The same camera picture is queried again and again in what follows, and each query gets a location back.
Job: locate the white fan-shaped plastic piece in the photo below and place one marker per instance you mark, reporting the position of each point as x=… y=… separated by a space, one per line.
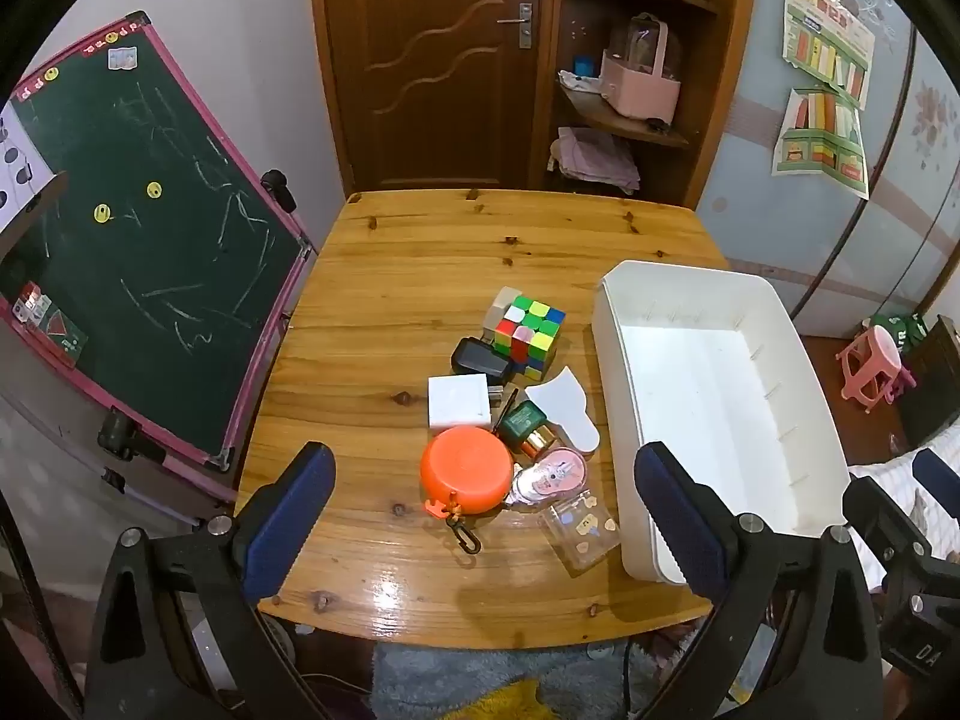
x=562 y=405

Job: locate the wall poster with green shelves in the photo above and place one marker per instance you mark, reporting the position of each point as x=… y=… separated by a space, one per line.
x=821 y=139

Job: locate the green bag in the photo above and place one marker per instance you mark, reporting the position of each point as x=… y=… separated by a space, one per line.
x=904 y=328

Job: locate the pink correction tape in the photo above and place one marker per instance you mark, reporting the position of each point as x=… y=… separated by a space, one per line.
x=559 y=469

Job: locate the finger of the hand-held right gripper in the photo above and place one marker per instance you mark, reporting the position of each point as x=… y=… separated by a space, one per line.
x=937 y=472
x=874 y=506

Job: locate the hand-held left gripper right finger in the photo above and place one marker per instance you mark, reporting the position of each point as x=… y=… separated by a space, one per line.
x=679 y=521

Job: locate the brown wooden door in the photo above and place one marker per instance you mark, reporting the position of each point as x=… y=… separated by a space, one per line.
x=427 y=52

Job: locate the green chalkboard with pink frame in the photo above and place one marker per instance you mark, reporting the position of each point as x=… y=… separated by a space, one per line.
x=150 y=277

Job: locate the white plastic bin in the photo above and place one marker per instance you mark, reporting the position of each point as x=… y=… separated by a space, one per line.
x=712 y=375

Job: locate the orange round container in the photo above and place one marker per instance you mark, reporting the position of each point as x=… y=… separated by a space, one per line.
x=465 y=469

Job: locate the grey fluffy rug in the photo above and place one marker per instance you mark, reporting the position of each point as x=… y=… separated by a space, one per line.
x=420 y=675

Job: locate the small blue jar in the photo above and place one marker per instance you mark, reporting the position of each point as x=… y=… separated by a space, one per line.
x=583 y=64

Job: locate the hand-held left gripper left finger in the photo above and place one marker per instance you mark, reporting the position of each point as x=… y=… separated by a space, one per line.
x=289 y=517

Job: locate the pale blue wardrobe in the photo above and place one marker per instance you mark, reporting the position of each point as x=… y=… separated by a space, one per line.
x=900 y=202

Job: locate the wall poster with white border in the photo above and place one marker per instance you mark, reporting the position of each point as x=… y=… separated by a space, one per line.
x=825 y=30

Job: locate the black charger plug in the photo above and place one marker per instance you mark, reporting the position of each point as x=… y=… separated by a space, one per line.
x=480 y=360

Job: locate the white square charger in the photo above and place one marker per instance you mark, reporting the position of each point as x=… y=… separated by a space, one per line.
x=459 y=401

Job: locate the black easel knob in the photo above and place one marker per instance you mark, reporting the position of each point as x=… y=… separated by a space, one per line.
x=120 y=435
x=279 y=187

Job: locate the wooden corner shelf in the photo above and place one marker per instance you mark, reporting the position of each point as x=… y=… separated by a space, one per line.
x=720 y=90

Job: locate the beige power adapter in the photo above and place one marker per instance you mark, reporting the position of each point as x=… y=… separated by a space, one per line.
x=501 y=304

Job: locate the white crumpled cloth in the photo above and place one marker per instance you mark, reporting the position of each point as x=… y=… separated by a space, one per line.
x=577 y=81

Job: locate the folded pink cloth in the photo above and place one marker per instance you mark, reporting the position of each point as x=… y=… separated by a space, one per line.
x=596 y=157

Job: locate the clear plastic box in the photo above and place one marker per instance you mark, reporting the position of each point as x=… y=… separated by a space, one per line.
x=577 y=532

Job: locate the pink plastic stool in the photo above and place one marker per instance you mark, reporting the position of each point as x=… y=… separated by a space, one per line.
x=874 y=364

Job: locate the pink basket with clear dome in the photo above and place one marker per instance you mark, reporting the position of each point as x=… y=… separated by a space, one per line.
x=641 y=86

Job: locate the yellow cloth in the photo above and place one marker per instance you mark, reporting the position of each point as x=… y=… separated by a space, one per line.
x=495 y=703

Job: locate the multicoloured puzzle cube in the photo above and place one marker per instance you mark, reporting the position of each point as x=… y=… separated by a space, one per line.
x=529 y=337

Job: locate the white sheet with black dots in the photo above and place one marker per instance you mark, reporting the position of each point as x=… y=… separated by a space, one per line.
x=15 y=165

